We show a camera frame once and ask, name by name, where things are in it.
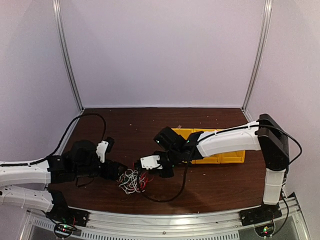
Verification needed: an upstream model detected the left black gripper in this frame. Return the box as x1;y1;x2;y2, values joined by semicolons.
74;157;128;181

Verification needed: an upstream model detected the cable pile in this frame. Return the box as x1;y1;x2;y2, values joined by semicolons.
117;168;155;196

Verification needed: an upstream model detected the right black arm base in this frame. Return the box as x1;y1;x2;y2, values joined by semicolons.
239;203;282;227

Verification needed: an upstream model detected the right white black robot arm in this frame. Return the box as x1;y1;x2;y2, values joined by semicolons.
133;114;290;221

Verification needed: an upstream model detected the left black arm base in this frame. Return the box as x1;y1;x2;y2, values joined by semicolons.
46;208;89;227

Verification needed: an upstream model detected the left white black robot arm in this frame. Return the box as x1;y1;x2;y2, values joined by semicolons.
0;138;127;222

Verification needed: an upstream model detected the left yellow plastic bin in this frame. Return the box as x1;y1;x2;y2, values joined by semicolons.
172;128;197;165

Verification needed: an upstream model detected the yellow plastic bin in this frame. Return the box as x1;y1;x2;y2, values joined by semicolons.
216;128;246;164
172;128;197;165
191;128;221;165

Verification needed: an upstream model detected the middle yellow plastic bin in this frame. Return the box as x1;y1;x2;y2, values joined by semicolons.
191;128;221;165

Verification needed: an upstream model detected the left circuit board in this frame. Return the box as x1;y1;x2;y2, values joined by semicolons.
53;222;78;239

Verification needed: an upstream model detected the circuit board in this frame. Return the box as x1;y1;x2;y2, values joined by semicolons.
254;223;275;238
53;222;78;239

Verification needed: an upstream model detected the right yellow plastic bin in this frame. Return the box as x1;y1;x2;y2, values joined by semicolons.
216;128;246;164

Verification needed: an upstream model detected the right circuit board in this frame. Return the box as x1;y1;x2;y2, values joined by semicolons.
254;223;275;238

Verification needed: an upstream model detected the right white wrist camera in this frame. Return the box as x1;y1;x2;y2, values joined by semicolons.
140;155;163;170

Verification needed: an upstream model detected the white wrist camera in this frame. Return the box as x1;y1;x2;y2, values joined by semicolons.
96;137;115;163
140;155;163;170

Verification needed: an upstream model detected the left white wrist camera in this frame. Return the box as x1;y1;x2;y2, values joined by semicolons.
96;137;115;163

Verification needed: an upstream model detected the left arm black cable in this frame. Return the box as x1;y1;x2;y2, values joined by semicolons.
0;113;107;167

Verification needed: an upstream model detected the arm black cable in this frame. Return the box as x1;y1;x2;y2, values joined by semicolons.
142;119;303;203
0;113;107;167

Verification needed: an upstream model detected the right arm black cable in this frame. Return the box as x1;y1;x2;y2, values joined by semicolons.
142;119;303;203

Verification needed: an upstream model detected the aluminium front rail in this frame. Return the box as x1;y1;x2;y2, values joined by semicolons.
17;196;312;240

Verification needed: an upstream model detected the left aluminium frame post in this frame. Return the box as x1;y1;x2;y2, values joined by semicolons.
52;0;84;112

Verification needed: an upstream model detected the aluminium frame post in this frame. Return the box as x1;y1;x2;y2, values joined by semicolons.
241;0;273;115
52;0;84;112

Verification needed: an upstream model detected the right aluminium frame post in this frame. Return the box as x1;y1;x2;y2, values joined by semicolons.
241;0;273;115

